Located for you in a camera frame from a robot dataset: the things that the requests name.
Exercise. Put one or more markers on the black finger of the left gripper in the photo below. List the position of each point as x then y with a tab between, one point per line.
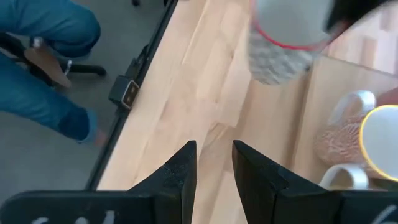
345	12

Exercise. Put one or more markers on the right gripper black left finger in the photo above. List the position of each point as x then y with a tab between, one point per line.
177	193

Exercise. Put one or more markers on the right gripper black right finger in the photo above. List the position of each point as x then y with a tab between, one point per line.
264	199

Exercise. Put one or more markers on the grey diamond mug red rim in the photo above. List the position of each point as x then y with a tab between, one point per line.
273	65

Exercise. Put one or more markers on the white mug red swirl pattern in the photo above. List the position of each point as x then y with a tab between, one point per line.
339	143

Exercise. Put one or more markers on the white mug yellow dot pattern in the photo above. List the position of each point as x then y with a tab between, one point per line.
382	143

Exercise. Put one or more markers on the wooden shelf with black legs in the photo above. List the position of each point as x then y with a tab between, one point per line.
329	84

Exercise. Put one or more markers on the person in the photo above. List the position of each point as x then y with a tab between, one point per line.
46	102

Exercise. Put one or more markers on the black aluminium table frame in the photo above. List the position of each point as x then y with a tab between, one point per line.
109	149

